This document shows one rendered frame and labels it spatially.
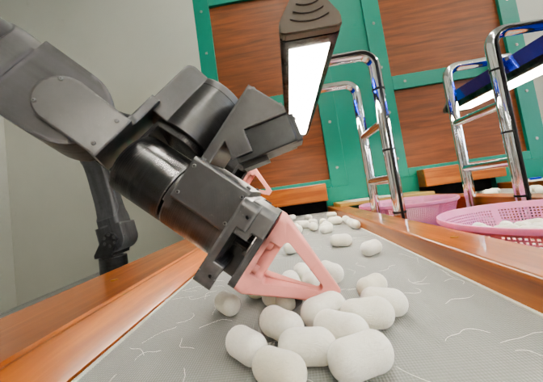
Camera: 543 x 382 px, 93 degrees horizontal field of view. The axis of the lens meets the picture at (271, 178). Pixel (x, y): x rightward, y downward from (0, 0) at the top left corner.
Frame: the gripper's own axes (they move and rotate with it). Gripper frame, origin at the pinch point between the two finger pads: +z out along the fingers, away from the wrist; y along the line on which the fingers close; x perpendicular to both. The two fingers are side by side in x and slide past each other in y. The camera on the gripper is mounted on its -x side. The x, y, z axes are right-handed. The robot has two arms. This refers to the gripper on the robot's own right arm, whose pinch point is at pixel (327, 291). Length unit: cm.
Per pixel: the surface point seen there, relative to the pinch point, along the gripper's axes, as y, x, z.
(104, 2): 159, -54, -208
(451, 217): 24.6, -16.3, 18.3
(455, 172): 82, -46, 42
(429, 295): 0.8, -4.1, 7.3
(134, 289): 4.8, 12.2, -15.1
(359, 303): -3.6, -1.3, 1.1
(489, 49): 33, -52, 12
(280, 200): 82, -1, -9
